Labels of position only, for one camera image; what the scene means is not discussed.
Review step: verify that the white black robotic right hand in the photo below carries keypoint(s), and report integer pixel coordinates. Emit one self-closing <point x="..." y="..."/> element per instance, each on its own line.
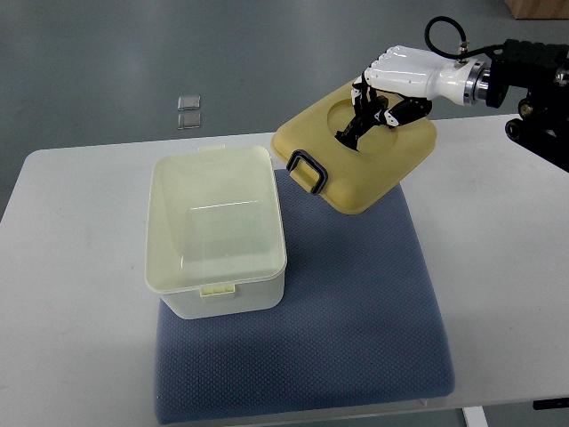
<point x="399" y="86"/>

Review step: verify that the yellow storage box lid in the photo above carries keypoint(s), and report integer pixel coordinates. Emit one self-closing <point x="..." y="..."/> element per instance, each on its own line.
<point x="349" y="180"/>

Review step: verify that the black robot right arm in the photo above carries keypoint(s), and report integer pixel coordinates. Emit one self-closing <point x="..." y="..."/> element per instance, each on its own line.
<point x="541" y="69"/>

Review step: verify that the cardboard box corner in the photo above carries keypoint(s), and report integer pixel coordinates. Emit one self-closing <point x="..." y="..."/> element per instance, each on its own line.
<point x="538" y="9"/>

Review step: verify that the white storage box base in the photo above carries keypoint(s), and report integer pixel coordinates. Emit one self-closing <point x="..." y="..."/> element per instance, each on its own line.
<point x="215" y="237"/>

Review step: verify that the upper grey floor plate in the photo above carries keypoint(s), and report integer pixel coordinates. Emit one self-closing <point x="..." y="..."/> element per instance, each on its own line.
<point x="188" y="102"/>

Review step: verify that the blue grey fabric mat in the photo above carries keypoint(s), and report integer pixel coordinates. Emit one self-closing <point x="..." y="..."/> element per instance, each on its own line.
<point x="358" y="324"/>

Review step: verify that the white table leg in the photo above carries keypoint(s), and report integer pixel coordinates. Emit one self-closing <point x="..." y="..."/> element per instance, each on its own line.
<point x="474" y="417"/>

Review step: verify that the black object at table edge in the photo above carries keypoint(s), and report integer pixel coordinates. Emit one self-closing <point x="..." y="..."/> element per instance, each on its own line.
<point x="548" y="404"/>

